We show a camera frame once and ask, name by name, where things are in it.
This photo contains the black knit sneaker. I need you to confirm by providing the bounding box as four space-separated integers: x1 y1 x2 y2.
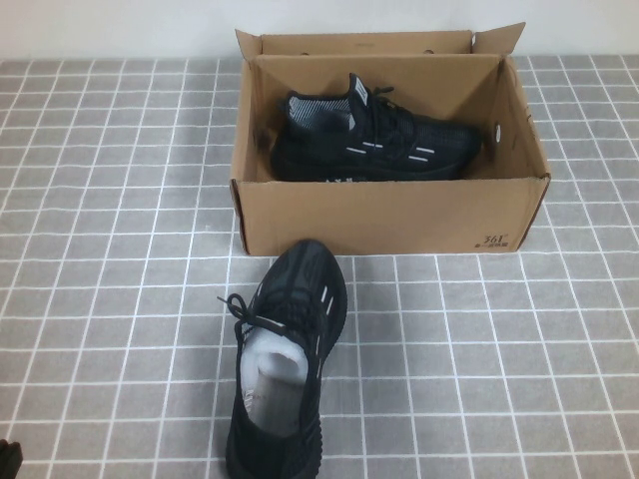
270 72 483 184
216 238 349 479

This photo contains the brown cardboard shoe box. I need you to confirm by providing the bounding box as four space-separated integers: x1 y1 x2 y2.
230 21 552 257

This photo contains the white foam shoe stuffing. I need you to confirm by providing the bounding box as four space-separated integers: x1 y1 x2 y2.
242 324 312 426

